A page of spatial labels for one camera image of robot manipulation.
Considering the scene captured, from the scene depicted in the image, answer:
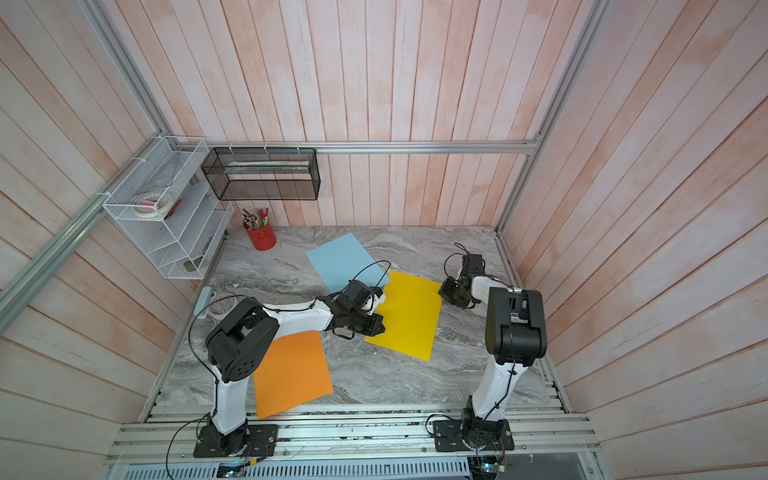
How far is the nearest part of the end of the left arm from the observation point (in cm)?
76

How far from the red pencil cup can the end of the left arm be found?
0.47 meters

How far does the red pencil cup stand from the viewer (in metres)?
1.09

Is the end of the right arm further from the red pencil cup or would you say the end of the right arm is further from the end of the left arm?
the red pencil cup

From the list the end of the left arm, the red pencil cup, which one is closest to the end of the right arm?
the end of the left arm
